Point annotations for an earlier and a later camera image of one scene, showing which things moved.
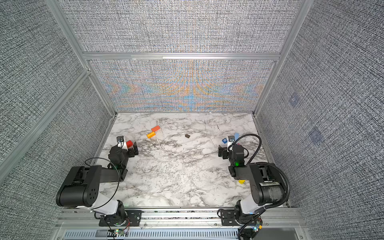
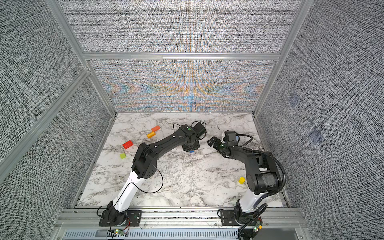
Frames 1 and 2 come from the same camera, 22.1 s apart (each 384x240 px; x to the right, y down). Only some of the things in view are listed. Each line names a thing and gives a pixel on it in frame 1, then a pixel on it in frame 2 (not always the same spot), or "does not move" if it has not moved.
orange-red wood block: (156, 128) does not move
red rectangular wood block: (129, 143) does not move
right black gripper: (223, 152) → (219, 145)
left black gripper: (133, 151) → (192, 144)
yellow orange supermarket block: (151, 134) does not move
